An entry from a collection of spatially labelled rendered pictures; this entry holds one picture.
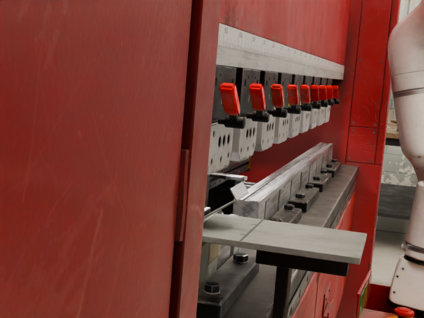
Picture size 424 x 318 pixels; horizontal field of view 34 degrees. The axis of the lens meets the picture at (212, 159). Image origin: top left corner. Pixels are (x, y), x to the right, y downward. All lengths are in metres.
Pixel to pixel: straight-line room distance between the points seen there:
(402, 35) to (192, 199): 1.29
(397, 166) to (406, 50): 7.30
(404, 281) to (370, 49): 1.86
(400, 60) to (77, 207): 1.36
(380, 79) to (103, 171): 3.10
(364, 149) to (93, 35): 3.12
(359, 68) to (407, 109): 1.78
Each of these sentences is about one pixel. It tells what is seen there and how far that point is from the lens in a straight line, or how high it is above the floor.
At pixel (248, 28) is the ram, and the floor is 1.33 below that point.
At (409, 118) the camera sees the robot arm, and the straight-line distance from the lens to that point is 1.49.
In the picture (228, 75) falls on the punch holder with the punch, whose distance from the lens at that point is 1.13.
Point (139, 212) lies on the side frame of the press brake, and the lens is 0.20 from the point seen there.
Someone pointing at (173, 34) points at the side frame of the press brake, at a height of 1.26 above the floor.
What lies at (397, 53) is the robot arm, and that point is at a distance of 1.51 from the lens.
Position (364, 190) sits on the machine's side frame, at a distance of 3.29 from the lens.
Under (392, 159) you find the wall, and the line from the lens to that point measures 8.77.
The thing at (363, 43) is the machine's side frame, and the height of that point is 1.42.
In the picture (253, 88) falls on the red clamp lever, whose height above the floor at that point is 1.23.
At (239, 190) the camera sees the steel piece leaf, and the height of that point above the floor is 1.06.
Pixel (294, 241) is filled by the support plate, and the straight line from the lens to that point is 1.09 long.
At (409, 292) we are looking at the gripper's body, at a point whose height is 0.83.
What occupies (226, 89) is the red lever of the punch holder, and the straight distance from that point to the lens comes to 1.01.
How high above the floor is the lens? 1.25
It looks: 7 degrees down
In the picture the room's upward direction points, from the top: 5 degrees clockwise
